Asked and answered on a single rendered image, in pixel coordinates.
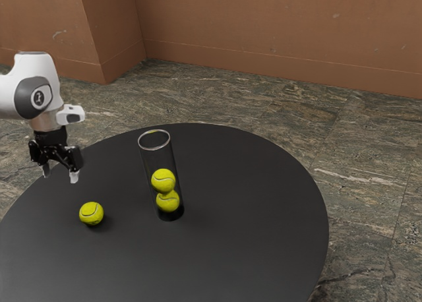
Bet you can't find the yellow tennis ball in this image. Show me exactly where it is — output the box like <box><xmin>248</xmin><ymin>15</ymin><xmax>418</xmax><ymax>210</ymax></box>
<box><xmin>155</xmin><ymin>189</ymin><xmax>181</xmax><ymax>214</ymax></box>
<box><xmin>78</xmin><ymin>201</ymin><xmax>105</xmax><ymax>226</ymax></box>
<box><xmin>150</xmin><ymin>168</ymin><xmax>177</xmax><ymax>194</ymax></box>

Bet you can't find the clear plastic tube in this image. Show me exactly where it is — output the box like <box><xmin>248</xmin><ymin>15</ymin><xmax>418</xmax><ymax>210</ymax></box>
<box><xmin>137</xmin><ymin>129</ymin><xmax>185</xmax><ymax>223</ymax></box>

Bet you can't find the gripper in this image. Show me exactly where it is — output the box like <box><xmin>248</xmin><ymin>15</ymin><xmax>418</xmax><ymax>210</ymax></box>
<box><xmin>28</xmin><ymin>126</ymin><xmax>84</xmax><ymax>185</ymax></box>

